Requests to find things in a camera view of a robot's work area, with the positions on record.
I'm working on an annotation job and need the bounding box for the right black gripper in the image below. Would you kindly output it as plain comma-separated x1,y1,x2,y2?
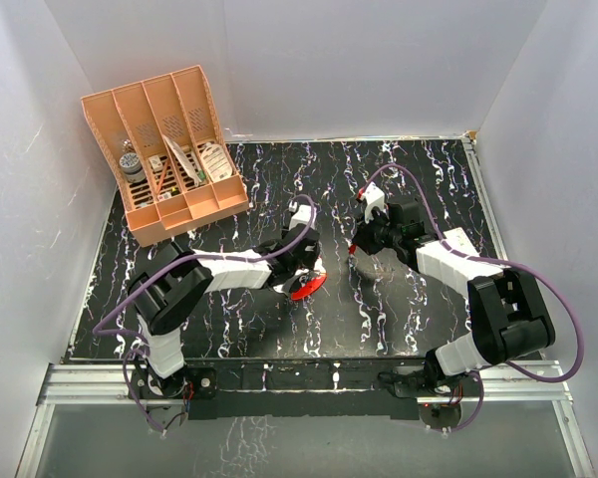
353,206,402,256

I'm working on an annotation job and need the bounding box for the steel key holder red handle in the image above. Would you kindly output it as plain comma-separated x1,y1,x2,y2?
273,257,327,301

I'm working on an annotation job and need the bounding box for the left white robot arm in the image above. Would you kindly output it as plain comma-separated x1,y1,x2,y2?
128,224,327,397

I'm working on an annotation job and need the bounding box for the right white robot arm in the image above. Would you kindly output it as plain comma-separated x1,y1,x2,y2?
350,194,556,396

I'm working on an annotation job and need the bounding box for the white box red label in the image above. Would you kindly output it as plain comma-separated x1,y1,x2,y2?
441,227,479,260

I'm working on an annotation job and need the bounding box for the white labelled packet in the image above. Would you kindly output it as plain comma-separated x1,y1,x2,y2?
200,142,233,182

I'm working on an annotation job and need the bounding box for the white paper card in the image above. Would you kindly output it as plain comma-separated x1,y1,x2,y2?
162,134,202,186

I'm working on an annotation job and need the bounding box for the red pencil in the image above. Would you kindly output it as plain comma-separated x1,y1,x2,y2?
155,158,171,197

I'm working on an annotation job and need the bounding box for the small white eraser block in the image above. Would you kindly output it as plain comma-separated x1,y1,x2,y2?
149,155,163,173

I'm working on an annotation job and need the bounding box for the peach desk organizer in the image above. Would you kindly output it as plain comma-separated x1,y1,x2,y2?
81,66,249,247

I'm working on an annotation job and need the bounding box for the small grey jar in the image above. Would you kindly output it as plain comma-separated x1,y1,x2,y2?
119,152,146,183

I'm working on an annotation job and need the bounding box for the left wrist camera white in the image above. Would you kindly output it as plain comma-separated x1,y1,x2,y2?
287,201,315,230

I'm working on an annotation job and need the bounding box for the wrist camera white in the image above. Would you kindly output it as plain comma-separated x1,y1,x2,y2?
287,201,315,230
357,181,387,223

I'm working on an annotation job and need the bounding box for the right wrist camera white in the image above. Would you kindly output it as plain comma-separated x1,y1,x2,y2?
357,181,387,223

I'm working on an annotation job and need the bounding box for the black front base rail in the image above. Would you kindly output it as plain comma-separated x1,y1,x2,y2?
186,358,433,421

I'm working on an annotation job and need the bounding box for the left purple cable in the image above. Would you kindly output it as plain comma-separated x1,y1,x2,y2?
92,193,318,433

